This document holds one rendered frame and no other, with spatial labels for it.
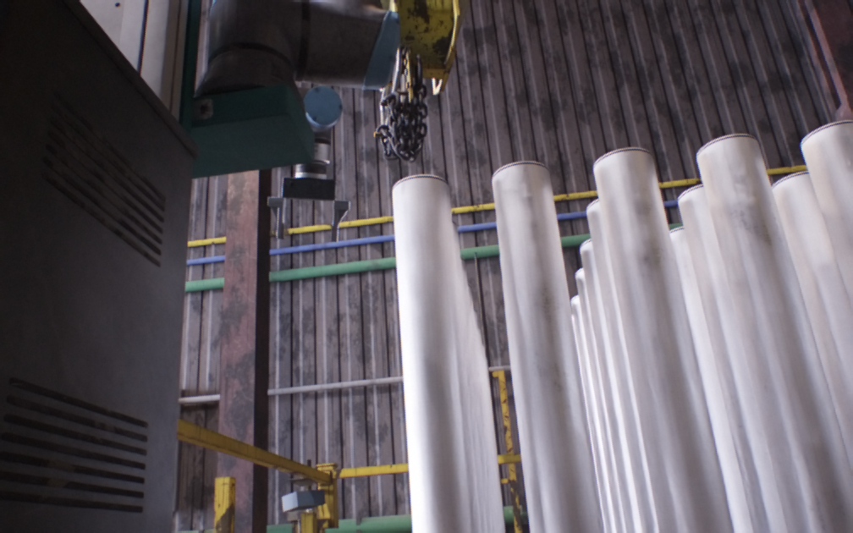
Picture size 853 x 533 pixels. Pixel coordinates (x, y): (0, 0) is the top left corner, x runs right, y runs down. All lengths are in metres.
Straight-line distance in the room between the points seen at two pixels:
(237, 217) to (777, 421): 5.53
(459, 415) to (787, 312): 0.84
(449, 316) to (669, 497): 0.68
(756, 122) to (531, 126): 2.39
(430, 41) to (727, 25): 6.81
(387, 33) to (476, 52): 7.39
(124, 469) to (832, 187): 1.86
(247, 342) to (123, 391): 5.55
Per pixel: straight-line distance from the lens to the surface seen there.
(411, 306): 1.86
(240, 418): 6.11
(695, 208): 2.32
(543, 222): 1.92
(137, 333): 0.73
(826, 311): 2.30
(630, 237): 1.92
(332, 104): 1.64
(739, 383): 2.16
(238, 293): 6.42
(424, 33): 2.56
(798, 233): 2.38
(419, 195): 1.98
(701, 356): 2.48
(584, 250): 2.58
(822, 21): 7.71
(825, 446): 1.88
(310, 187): 1.76
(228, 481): 4.14
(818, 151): 2.20
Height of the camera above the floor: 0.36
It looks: 22 degrees up
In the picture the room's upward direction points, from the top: 4 degrees counter-clockwise
